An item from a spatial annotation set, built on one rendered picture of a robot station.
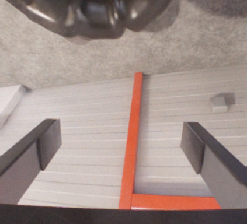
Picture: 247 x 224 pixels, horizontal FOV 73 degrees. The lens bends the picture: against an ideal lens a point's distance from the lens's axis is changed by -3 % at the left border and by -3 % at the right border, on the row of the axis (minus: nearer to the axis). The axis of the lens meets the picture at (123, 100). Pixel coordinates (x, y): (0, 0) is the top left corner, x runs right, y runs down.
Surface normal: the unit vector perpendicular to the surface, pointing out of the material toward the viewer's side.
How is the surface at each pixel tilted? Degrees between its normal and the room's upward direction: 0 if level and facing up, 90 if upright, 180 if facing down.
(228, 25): 0
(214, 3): 0
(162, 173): 90
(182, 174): 90
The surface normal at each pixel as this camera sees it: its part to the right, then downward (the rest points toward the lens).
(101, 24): 0.11, 0.53
